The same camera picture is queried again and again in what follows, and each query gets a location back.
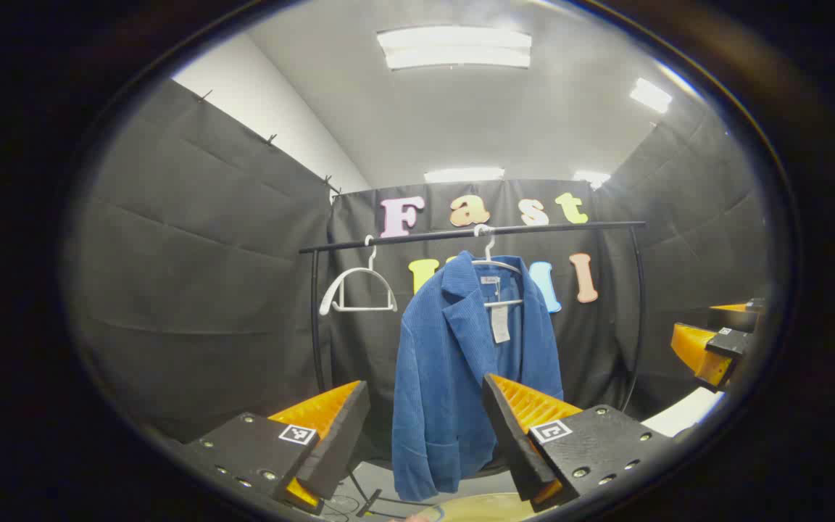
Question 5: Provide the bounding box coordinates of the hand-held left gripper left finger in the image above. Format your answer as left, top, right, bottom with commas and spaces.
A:
171, 380, 373, 517

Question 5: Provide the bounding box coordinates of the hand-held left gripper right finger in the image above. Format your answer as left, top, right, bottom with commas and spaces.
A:
481, 373, 673, 514

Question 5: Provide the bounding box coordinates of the blue corduroy jacket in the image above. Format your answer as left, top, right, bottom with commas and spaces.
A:
391, 250, 565, 502

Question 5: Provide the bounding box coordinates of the white clothes hanger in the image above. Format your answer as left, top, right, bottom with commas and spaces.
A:
472, 224, 527, 310
318, 234, 398, 317

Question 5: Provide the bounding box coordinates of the white storage box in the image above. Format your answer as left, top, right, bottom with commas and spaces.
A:
641, 386, 726, 438

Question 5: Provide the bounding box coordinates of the black backdrop cloth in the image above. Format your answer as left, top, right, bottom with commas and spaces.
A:
73, 76, 770, 465

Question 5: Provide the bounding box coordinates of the black metal garment rack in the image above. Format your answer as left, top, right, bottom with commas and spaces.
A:
299, 220, 648, 517

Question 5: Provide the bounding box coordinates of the large ceiling light panel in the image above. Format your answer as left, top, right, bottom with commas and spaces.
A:
377, 26, 533, 71

